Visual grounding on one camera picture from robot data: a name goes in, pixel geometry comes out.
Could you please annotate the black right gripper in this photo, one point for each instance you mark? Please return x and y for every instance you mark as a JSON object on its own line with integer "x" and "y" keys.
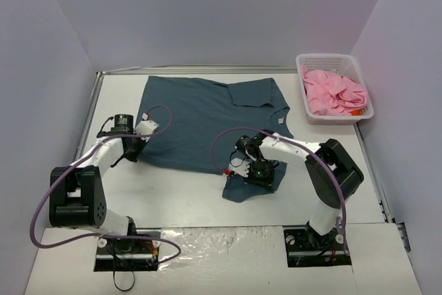
{"x": 260, "y": 182}

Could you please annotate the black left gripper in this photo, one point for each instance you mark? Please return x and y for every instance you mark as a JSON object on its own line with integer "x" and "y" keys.
{"x": 132, "y": 150}

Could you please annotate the teal blue t-shirt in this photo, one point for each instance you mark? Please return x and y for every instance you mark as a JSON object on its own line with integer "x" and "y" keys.
{"x": 204, "y": 119}

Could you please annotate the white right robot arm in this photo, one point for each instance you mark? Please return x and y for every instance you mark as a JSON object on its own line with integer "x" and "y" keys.
{"x": 332, "y": 171}

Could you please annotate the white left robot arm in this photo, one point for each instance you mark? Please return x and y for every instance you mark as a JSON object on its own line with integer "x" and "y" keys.
{"x": 78, "y": 202}

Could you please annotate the pink t-shirt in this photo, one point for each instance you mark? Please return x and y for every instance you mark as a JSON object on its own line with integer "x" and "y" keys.
{"x": 331, "y": 94}

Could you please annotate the orange garment in basket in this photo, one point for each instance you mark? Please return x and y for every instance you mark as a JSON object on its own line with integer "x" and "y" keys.
{"x": 356, "y": 112}

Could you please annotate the white plastic basket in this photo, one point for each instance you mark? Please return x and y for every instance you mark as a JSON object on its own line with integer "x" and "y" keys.
{"x": 341, "y": 64}

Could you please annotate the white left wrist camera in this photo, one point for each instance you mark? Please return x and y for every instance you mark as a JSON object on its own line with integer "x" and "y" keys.
{"x": 146, "y": 127}

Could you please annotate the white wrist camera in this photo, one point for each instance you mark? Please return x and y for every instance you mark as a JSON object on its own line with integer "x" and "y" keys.
{"x": 238, "y": 166}
{"x": 146, "y": 127}

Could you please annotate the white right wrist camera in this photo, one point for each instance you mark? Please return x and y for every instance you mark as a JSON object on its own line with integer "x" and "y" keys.
{"x": 238, "y": 166}

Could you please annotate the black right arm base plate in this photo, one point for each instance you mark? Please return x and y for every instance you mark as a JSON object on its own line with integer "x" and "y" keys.
{"x": 304, "y": 249}

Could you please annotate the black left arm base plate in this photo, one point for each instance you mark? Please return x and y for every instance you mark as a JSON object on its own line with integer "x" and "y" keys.
{"x": 114, "y": 255}

